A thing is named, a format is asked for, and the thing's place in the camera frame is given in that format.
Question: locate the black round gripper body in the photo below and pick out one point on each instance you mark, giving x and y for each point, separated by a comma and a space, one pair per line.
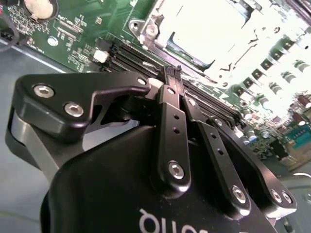
109, 189

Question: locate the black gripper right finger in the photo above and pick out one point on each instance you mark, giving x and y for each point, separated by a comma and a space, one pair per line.
216, 155

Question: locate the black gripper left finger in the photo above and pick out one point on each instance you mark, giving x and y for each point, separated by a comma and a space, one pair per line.
60, 97

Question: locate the square CPU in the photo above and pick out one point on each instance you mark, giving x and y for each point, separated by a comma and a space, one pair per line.
206, 24

